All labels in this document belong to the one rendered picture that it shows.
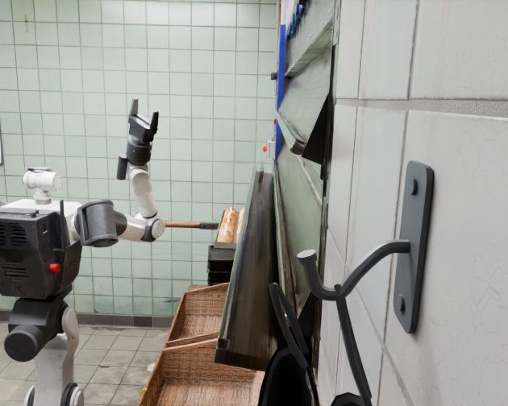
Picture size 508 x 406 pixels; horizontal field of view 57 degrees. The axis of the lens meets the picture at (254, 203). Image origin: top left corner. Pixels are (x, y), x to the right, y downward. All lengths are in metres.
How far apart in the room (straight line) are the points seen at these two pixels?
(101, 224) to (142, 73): 1.96
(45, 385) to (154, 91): 2.11
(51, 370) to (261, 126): 2.11
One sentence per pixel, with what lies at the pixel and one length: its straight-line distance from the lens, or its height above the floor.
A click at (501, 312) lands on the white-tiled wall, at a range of 0.18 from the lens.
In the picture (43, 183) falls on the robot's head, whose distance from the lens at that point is 1.75.
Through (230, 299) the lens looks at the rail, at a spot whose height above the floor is 1.43.
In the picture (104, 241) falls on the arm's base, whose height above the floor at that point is 1.31.
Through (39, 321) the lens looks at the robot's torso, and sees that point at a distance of 1.76.
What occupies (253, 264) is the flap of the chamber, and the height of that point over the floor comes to 1.41.
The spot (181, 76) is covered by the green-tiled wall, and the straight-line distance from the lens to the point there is 3.39.
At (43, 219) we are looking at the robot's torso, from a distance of 1.62.
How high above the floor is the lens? 1.79
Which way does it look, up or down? 13 degrees down
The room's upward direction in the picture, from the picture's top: 2 degrees clockwise
